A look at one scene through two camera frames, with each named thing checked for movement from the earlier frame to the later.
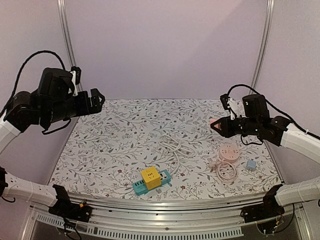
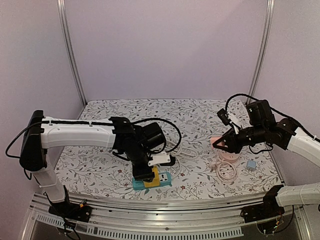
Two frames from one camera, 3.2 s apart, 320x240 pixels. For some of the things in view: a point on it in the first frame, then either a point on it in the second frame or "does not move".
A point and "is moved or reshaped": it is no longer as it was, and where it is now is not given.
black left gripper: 86,108 → 143,175
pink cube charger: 212,120 → 214,138
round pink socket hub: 229,153 does not move
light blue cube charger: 251,164 does not move
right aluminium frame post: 260,63 does not move
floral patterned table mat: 106,149 does not move
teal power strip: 140,187 is moved or reshaped
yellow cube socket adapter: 152,177 does not move
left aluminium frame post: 66,35 does not move
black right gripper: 234,126 → 235,139
